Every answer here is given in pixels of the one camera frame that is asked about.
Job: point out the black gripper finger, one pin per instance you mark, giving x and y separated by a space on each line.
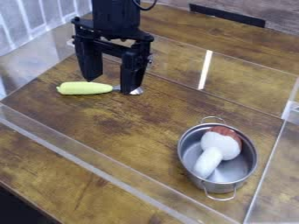
133 64
89 58

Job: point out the silver metal pot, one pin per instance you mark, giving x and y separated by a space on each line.
232 172

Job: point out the black bar on table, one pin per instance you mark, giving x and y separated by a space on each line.
247 20

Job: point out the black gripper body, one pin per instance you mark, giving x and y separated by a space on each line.
112 31

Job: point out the white red plush mushroom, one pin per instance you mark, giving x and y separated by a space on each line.
221 145

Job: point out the clear acrylic wall panel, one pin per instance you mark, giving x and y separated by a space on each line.
275 203

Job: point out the yellow handled metal spoon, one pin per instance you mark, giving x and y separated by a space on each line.
85 88

